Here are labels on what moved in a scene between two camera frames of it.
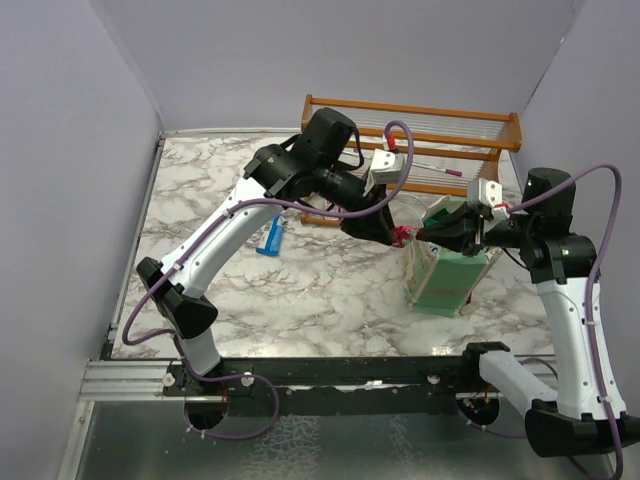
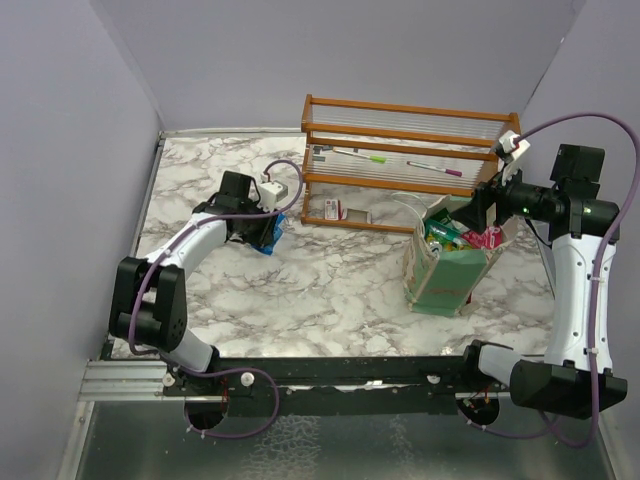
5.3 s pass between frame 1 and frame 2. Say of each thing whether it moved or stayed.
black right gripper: moved
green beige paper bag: stayed
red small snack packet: moved
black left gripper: moved
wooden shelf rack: stayed
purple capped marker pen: stayed
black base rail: stayed
